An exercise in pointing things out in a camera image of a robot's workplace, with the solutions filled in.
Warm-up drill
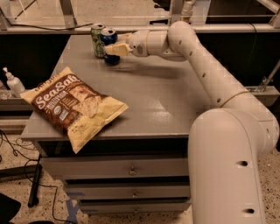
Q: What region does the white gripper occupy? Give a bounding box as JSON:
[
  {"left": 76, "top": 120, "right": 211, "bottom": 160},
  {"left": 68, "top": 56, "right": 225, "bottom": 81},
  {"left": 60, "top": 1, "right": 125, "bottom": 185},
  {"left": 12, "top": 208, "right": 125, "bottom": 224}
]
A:
[{"left": 103, "top": 30, "right": 149, "bottom": 57}]

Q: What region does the blue pepsi can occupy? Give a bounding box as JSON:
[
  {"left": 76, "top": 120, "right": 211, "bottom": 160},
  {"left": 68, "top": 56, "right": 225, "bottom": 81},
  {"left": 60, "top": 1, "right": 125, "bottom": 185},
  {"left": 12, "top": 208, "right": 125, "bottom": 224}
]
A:
[{"left": 100, "top": 28, "right": 120, "bottom": 66}]

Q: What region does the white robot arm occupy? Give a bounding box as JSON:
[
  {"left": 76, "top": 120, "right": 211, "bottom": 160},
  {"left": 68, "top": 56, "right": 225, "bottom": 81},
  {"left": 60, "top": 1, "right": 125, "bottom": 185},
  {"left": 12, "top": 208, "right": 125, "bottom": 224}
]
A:
[{"left": 104, "top": 21, "right": 279, "bottom": 224}]

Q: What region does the green soda can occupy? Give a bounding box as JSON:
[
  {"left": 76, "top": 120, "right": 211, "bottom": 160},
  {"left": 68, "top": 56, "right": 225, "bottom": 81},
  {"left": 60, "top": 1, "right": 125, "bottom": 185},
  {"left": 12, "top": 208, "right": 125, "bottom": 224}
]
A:
[{"left": 90, "top": 24, "right": 105, "bottom": 58}]

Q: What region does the sea salt chips bag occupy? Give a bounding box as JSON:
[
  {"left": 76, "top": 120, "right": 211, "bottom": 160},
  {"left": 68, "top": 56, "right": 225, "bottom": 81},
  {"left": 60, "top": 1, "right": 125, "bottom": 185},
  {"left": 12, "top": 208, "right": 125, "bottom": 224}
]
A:
[{"left": 20, "top": 67, "right": 128, "bottom": 154}]

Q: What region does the white pump bottle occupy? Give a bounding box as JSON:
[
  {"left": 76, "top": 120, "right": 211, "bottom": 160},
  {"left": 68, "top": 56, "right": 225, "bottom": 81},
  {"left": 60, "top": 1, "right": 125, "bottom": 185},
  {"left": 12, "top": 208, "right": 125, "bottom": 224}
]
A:
[{"left": 3, "top": 67, "right": 25, "bottom": 97}]

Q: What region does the grey drawer cabinet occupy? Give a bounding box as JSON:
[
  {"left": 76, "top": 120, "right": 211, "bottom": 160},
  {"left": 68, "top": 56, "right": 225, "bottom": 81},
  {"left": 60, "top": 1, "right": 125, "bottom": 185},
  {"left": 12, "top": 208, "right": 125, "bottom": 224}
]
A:
[{"left": 20, "top": 32, "right": 217, "bottom": 216}]

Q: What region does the black stand leg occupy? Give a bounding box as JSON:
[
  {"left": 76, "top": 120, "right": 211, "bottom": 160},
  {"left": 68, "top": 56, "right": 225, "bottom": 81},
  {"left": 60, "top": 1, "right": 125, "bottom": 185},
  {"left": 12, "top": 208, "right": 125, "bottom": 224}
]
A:
[{"left": 27, "top": 156, "right": 42, "bottom": 208}]

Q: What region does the metal frame rail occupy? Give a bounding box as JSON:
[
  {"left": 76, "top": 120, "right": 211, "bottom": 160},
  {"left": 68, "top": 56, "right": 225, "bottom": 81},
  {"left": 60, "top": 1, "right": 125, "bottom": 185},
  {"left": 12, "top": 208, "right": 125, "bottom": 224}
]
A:
[{"left": 0, "top": 0, "right": 280, "bottom": 34}]

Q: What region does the black floor cable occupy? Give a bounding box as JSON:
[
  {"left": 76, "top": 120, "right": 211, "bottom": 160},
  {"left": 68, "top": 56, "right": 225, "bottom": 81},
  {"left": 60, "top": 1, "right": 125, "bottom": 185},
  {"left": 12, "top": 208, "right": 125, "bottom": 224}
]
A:
[{"left": 0, "top": 129, "right": 77, "bottom": 224}]

